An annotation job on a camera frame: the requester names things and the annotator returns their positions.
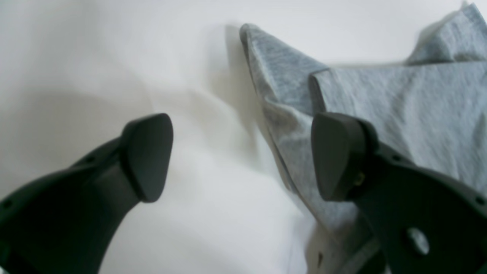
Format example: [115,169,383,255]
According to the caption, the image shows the grey Hugging Face T-shirt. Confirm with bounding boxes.
[240,4,487,274]

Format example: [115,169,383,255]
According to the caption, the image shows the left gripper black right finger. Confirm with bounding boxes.
[311,112,487,274]

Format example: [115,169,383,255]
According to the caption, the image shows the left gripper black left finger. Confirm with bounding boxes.
[0,114,173,274]

